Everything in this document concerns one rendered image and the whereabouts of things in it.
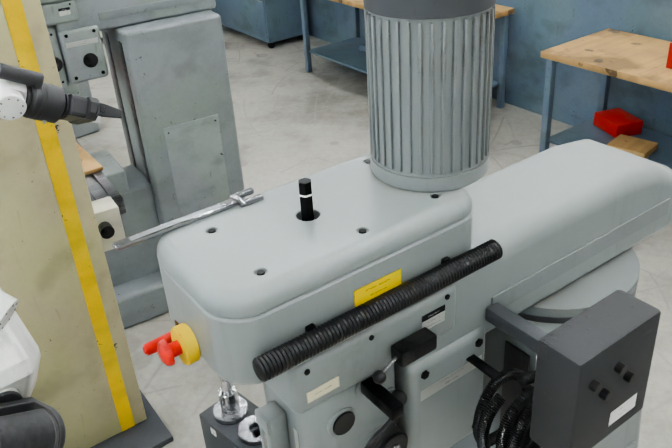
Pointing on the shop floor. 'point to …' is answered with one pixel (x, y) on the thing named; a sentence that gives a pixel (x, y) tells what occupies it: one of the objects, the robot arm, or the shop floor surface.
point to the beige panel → (61, 250)
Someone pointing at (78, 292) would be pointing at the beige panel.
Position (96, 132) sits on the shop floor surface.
